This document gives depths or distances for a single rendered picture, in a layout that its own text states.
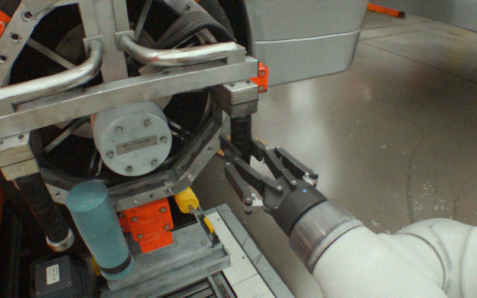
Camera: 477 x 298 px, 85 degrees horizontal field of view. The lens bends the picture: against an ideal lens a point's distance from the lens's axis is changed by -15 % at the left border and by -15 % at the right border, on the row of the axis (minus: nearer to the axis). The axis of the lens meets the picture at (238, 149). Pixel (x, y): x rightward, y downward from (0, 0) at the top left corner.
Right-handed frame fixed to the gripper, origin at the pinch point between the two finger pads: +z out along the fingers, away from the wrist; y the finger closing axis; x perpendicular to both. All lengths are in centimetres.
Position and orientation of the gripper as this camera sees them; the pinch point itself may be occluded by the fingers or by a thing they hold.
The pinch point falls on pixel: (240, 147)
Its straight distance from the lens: 54.4
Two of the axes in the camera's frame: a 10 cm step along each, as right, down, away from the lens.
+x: 0.0, -8.2, -5.7
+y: 8.8, -2.7, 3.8
